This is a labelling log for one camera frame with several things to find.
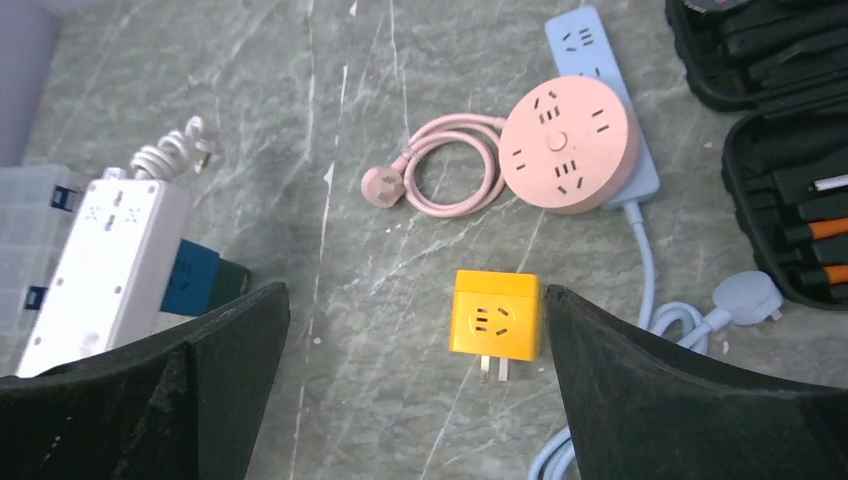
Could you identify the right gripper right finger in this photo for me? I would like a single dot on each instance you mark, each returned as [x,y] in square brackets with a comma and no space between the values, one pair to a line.
[641,407]

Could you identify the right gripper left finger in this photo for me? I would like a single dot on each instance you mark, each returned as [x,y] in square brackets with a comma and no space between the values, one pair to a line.
[184,403]

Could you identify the dark blue cube adapter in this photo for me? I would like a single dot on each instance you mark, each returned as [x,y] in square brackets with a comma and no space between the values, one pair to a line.
[191,281]

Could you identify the green cube plug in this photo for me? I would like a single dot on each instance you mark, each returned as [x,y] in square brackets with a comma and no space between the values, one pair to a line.
[231,282]

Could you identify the yellow plug adapter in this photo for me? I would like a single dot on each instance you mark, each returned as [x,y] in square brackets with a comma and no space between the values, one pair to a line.
[496,315]

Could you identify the white power strip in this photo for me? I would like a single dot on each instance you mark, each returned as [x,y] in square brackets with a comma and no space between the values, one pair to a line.
[112,275]

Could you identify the pink round plug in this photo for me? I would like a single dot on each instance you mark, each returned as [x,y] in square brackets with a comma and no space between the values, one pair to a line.
[569,145]

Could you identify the blue power strip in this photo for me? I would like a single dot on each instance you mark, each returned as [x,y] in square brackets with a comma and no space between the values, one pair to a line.
[580,46]

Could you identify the clear plastic screw box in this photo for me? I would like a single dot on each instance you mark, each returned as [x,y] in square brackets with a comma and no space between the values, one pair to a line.
[38,207]

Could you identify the black tool case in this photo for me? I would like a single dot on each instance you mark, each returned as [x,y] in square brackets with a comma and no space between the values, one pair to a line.
[782,65]

